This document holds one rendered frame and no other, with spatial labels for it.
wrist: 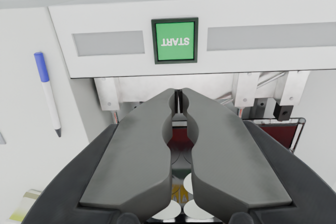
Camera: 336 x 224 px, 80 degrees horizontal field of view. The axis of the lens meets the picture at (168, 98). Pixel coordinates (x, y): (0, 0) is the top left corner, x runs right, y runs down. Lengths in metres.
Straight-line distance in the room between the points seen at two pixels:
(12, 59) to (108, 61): 0.13
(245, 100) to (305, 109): 0.22
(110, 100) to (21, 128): 0.15
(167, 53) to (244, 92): 0.17
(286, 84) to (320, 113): 0.22
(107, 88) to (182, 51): 0.16
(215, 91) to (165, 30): 0.18
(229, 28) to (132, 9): 0.12
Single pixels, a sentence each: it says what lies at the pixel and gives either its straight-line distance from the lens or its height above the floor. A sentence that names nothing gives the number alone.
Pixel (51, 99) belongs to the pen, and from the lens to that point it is 0.33.
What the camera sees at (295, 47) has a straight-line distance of 0.31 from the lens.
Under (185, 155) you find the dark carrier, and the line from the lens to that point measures 0.46.
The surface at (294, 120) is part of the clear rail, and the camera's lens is 0.46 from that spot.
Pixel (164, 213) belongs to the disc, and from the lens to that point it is 0.64.
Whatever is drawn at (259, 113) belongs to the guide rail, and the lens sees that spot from 0.48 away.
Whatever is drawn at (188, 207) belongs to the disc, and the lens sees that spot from 0.62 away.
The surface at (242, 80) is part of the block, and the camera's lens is 0.36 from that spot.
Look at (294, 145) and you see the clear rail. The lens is 0.50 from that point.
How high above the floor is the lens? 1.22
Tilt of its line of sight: 59 degrees down
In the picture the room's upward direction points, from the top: 178 degrees counter-clockwise
